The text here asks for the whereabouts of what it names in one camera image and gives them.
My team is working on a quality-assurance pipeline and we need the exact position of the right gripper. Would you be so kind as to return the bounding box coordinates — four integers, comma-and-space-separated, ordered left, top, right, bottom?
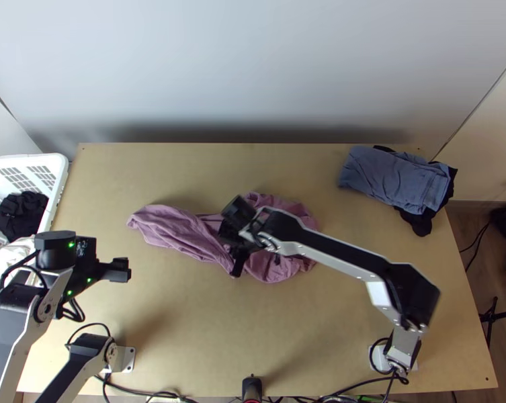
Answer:
217, 219, 259, 279

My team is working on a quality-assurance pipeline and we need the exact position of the pink t-shirt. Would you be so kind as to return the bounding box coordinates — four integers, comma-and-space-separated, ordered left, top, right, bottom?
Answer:
126, 191, 322, 285

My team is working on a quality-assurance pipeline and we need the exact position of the white garment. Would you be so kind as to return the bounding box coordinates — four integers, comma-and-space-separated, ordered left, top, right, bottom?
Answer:
0, 236, 38, 312

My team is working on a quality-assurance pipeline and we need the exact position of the black garment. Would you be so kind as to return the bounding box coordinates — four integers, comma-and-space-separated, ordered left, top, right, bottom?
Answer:
0, 191, 50, 243

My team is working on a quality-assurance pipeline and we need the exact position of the white laundry basket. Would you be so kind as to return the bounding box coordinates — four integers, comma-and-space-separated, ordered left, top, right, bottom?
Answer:
0, 152, 70, 269

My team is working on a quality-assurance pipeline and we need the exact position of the pile of folded clothes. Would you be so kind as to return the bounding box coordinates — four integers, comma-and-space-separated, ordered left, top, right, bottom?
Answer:
336, 144, 460, 238

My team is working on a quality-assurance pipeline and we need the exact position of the black tripod stand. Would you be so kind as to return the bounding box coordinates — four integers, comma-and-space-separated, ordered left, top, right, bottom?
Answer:
478, 295, 506, 350

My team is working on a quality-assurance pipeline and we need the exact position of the black cable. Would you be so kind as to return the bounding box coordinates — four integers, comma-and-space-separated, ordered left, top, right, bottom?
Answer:
100, 372, 245, 403
459, 220, 494, 271
319, 337, 410, 403

